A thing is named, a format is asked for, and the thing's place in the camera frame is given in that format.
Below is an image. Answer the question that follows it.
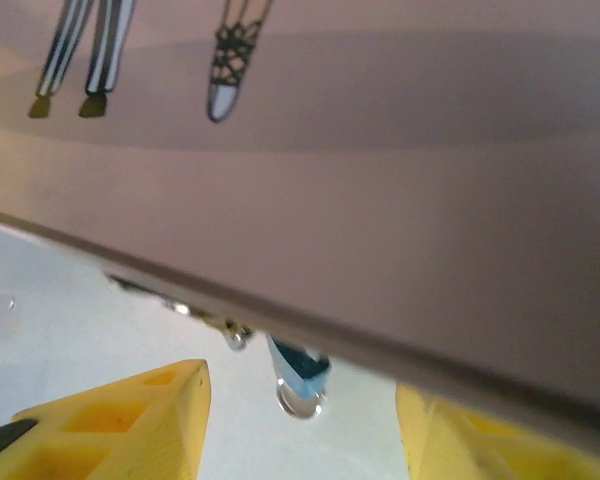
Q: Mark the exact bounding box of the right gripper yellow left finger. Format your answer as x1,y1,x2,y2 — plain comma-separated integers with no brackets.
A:
0,358,212,480

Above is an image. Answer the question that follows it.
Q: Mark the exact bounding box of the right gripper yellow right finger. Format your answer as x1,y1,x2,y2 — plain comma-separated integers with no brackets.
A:
394,384,600,480

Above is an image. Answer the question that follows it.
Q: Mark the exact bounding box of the small blue padlock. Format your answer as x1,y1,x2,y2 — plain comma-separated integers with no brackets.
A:
265,333,332,420

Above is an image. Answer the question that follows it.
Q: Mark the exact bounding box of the pink tin box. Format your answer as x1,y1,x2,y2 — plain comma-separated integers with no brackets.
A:
0,0,600,449

